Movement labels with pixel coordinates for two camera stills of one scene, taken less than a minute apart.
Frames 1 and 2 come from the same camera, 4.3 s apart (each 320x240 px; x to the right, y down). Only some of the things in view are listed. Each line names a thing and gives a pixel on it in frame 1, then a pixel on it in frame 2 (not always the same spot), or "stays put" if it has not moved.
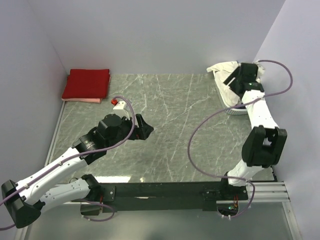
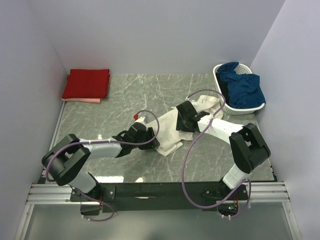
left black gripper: [143, 131] to [153, 144]
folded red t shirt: [87, 83] stays put
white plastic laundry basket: [239, 110] stays put
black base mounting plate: [164, 196] stays put
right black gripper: [234, 74] to [179, 125]
